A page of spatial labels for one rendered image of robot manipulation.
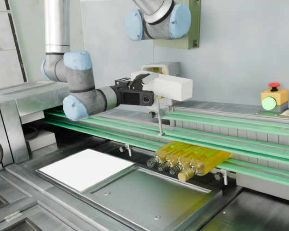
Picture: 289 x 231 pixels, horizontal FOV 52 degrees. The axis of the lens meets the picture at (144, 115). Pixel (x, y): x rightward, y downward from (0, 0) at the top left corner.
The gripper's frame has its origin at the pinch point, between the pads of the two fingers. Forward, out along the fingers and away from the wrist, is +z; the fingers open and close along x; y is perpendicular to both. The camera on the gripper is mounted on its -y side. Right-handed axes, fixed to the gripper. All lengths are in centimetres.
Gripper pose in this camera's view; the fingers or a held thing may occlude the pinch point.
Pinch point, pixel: (158, 85)
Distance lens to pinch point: 106.2
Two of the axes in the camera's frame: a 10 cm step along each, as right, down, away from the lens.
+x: 0.3, 9.3, 3.6
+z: 7.0, -2.8, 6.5
